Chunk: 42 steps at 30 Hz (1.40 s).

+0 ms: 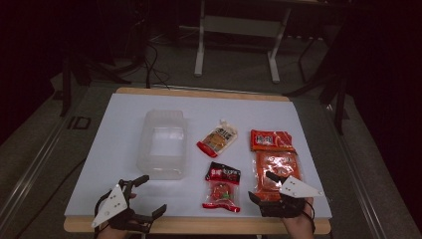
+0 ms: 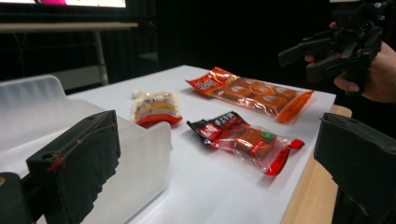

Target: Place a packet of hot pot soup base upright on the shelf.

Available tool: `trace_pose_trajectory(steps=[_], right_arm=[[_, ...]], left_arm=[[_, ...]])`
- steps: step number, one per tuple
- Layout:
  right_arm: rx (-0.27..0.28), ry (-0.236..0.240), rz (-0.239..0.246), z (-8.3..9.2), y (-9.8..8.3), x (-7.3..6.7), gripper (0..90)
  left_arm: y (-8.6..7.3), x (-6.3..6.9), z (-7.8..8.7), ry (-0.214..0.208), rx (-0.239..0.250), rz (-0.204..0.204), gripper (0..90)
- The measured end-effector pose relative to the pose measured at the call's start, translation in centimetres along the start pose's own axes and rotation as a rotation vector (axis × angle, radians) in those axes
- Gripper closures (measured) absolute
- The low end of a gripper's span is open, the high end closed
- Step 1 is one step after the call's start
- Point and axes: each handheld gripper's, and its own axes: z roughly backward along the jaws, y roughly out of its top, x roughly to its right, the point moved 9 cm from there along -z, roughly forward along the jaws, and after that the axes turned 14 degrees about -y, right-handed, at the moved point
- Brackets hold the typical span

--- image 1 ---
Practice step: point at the person's right hand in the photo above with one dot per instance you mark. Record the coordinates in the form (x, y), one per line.
(298, 229)

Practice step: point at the beige snack pouch red end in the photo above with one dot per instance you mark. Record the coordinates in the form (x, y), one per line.
(219, 139)

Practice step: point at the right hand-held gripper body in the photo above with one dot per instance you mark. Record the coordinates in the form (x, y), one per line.
(298, 188)

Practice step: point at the white metal table frame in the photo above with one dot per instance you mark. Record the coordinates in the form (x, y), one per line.
(239, 26)

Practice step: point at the person's left hand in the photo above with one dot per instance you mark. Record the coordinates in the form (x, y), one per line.
(112, 234)

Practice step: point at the black metal stand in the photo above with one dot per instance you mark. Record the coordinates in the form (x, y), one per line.
(66, 86)
(340, 99)

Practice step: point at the wooden table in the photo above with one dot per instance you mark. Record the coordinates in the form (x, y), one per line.
(199, 225)

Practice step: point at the large orange snack packet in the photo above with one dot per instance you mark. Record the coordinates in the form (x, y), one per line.
(275, 159)

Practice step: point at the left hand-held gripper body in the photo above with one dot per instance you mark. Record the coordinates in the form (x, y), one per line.
(111, 205)

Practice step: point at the clear plastic container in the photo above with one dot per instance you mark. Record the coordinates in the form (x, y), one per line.
(162, 146)

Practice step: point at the black and red snack packet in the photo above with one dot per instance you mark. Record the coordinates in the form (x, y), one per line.
(220, 195)

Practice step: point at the white table mat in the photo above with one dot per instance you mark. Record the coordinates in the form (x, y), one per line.
(116, 149)

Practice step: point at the metal floor rail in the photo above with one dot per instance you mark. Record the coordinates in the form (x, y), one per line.
(30, 172)
(358, 179)

